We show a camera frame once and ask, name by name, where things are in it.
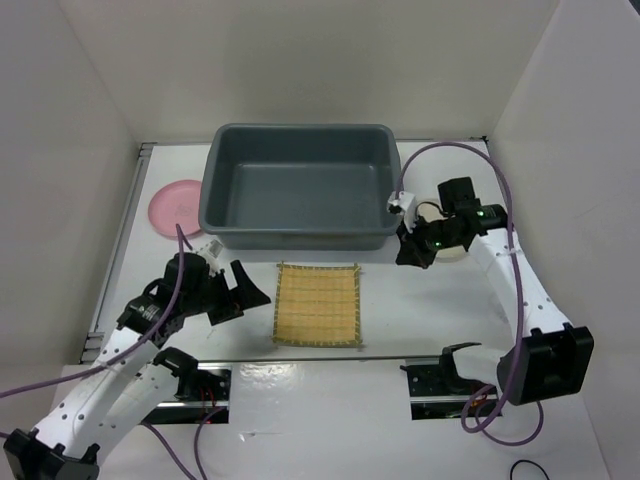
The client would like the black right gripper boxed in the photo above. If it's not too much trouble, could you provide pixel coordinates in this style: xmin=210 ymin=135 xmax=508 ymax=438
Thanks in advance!
xmin=395 ymin=211 xmax=461 ymax=269

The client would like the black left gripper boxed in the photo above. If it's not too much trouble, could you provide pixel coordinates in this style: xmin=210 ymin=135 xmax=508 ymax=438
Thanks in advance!
xmin=184 ymin=260 xmax=271 ymax=325

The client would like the woven bamboo mat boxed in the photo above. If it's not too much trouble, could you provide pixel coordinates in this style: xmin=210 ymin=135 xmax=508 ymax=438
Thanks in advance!
xmin=272 ymin=263 xmax=362 ymax=348

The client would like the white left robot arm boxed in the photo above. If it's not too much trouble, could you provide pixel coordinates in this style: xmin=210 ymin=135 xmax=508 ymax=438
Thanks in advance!
xmin=3 ymin=253 xmax=271 ymax=479

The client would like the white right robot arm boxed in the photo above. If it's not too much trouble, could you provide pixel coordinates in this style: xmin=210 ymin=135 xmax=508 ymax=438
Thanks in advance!
xmin=387 ymin=177 xmax=594 ymax=406

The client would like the grey plastic bin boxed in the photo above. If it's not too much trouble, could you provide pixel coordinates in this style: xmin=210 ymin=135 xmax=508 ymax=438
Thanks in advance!
xmin=199 ymin=123 xmax=401 ymax=251

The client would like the cream plate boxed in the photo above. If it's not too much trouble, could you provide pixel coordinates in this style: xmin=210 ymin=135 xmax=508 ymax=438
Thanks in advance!
xmin=413 ymin=200 xmax=467 ymax=263

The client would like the pink plate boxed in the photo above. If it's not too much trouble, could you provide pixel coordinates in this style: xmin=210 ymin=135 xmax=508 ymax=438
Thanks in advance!
xmin=147 ymin=179 xmax=202 ymax=238

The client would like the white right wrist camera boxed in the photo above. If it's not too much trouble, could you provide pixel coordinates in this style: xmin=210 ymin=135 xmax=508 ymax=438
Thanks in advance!
xmin=387 ymin=191 xmax=417 ymax=233

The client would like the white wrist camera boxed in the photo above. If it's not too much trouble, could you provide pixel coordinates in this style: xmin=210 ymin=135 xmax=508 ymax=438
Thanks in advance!
xmin=196 ymin=239 xmax=223 ymax=276
xmin=387 ymin=191 xmax=417 ymax=233

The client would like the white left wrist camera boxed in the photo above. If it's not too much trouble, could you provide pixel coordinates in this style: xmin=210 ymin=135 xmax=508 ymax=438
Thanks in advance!
xmin=196 ymin=239 xmax=223 ymax=276

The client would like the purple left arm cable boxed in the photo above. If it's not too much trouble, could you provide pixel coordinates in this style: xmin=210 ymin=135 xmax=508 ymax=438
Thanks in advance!
xmin=0 ymin=223 xmax=216 ymax=480

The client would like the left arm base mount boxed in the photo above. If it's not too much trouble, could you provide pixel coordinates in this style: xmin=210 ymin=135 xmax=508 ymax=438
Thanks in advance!
xmin=143 ymin=363 xmax=232 ymax=426

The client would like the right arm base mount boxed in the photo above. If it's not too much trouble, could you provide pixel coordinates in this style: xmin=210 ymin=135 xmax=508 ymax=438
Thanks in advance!
xmin=399 ymin=356 xmax=484 ymax=421

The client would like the black cable loop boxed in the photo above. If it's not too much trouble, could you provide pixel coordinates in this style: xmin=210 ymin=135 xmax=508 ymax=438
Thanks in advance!
xmin=509 ymin=459 xmax=551 ymax=480

